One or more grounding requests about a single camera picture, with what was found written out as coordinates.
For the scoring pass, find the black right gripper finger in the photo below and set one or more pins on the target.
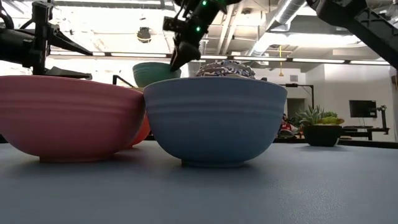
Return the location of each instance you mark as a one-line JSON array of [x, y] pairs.
[[186, 53]]

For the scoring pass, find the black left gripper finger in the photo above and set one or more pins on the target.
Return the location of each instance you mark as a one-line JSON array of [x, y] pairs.
[[68, 74], [70, 43]]

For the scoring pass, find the teal ribbed bowl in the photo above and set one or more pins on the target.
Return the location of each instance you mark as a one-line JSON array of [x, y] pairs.
[[152, 74]]

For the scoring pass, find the white bowl blue patterned rim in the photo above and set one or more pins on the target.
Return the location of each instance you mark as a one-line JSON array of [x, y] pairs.
[[225, 69]]

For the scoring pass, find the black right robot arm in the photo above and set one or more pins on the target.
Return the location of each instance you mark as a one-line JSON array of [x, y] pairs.
[[360, 21]]

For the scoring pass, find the pink ribbed bowl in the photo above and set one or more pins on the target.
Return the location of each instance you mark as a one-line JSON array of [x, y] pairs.
[[68, 118]]

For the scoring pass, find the black metal railing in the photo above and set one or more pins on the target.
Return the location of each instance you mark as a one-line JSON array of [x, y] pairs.
[[119, 80]]

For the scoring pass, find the blue ribbed bowl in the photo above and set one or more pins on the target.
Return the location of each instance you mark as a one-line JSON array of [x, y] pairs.
[[214, 124]]

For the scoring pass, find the long LED light bar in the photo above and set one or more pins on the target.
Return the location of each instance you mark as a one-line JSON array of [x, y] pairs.
[[280, 59]]

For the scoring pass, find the orange bowl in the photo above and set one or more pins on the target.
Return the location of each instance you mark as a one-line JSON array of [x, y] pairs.
[[142, 133]]

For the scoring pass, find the person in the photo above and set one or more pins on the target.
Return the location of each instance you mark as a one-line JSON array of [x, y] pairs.
[[286, 127]]

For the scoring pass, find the potted succulent plant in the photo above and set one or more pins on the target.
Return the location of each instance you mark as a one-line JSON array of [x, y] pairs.
[[321, 135]]

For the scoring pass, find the black computer monitor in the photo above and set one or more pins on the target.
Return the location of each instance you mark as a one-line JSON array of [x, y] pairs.
[[362, 109]]

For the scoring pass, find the black desk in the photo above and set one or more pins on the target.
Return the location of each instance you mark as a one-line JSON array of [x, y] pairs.
[[363, 132]]

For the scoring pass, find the silver flexible ceiling duct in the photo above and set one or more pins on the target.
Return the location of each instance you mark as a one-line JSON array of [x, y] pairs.
[[203, 45]]

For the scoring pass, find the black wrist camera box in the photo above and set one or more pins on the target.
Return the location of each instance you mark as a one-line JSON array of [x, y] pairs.
[[174, 23]]

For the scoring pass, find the black dome ceiling camera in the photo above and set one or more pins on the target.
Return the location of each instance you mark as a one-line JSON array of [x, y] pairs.
[[144, 35]]

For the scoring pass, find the large metal ceiling duct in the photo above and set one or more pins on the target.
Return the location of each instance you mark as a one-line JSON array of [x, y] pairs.
[[280, 21]]

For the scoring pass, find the square wall vent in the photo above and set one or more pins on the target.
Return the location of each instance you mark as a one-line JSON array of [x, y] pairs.
[[293, 78]]

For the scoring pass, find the black metal door frame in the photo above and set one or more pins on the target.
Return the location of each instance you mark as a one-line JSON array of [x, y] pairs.
[[306, 85]]

